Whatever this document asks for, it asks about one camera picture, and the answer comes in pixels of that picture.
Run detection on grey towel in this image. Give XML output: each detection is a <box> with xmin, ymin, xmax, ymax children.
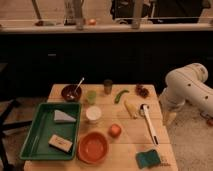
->
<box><xmin>54</xmin><ymin>110</ymin><xmax>76</xmax><ymax>123</ymax></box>

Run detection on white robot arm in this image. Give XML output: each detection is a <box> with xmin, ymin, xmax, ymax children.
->
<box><xmin>159</xmin><ymin>63</ymin><xmax>213</xmax><ymax>126</ymax></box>

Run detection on green small cup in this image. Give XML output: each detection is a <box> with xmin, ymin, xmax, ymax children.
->
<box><xmin>86</xmin><ymin>91</ymin><xmax>96</xmax><ymax>105</ymax></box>

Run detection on beige sponge block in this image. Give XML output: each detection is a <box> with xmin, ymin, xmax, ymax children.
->
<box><xmin>48</xmin><ymin>135</ymin><xmax>72</xmax><ymax>152</ymax></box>

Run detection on orange tomato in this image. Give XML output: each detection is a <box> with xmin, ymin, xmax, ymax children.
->
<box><xmin>108</xmin><ymin>124</ymin><xmax>122</xmax><ymax>138</ymax></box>

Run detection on dark red grape bunch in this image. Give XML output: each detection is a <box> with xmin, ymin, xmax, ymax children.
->
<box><xmin>135</xmin><ymin>84</ymin><xmax>149</xmax><ymax>98</ymax></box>

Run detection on green plastic tray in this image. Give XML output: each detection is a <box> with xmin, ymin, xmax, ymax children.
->
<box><xmin>20</xmin><ymin>102</ymin><xmax>81</xmax><ymax>161</ymax></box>

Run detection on orange fruit on counter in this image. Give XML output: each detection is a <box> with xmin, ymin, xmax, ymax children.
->
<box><xmin>88</xmin><ymin>19</ymin><xmax>97</xmax><ymax>26</ymax></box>

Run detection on white cup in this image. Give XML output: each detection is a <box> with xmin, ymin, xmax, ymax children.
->
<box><xmin>86</xmin><ymin>106</ymin><xmax>102</xmax><ymax>124</ymax></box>

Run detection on orange plastic bowl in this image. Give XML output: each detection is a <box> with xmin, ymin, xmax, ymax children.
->
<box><xmin>77</xmin><ymin>132</ymin><xmax>109</xmax><ymax>164</ymax></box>

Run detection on black office chair base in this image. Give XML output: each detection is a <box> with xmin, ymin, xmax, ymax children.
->
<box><xmin>0</xmin><ymin>99</ymin><xmax>31</xmax><ymax>171</ymax></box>

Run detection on dark metal cup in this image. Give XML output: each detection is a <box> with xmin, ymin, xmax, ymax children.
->
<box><xmin>104</xmin><ymin>79</ymin><xmax>113</xmax><ymax>94</ymax></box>

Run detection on metal spoon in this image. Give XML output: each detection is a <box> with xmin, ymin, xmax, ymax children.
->
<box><xmin>69</xmin><ymin>77</ymin><xmax>85</xmax><ymax>99</ymax></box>

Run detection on yellow banana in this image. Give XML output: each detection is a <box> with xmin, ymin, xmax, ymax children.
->
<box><xmin>124</xmin><ymin>100</ymin><xmax>137</xmax><ymax>119</ymax></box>

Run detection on green pepper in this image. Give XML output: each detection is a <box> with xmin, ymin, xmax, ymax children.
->
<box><xmin>114</xmin><ymin>90</ymin><xmax>129</xmax><ymax>104</ymax></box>

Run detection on teal scouring sponge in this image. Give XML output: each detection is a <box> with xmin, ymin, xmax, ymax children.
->
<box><xmin>136</xmin><ymin>149</ymin><xmax>161</xmax><ymax>169</ymax></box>

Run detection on dark brown bowl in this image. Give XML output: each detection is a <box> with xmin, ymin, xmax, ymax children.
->
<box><xmin>61</xmin><ymin>84</ymin><xmax>82</xmax><ymax>102</ymax></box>

